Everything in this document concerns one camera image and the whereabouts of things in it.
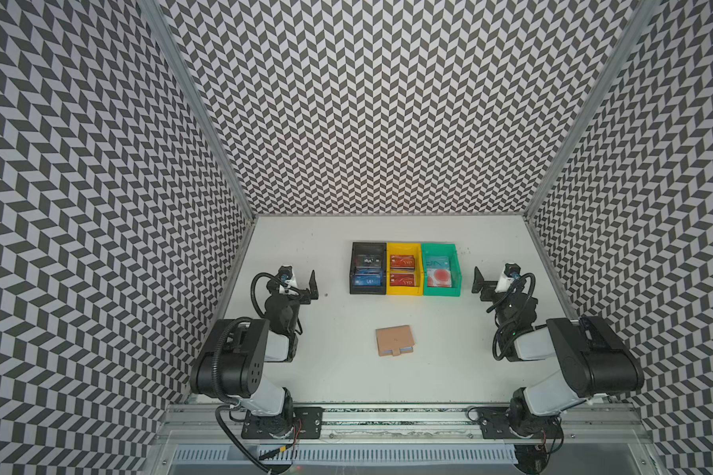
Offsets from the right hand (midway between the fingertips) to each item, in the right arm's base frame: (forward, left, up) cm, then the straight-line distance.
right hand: (491, 270), depth 89 cm
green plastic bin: (+12, +11, -5) cm, 17 cm away
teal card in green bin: (+9, +14, -9) cm, 19 cm away
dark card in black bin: (+11, +38, -9) cm, 41 cm away
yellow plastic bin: (+8, +25, -10) cm, 28 cm away
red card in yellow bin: (+10, +26, -8) cm, 29 cm away
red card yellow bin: (+3, +26, -9) cm, 28 cm away
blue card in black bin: (+2, +38, -8) cm, 39 cm away
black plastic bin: (+7, +38, -9) cm, 39 cm away
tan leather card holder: (-18, +30, -9) cm, 36 cm away
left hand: (0, +59, 0) cm, 59 cm away
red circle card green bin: (+4, +14, -10) cm, 17 cm away
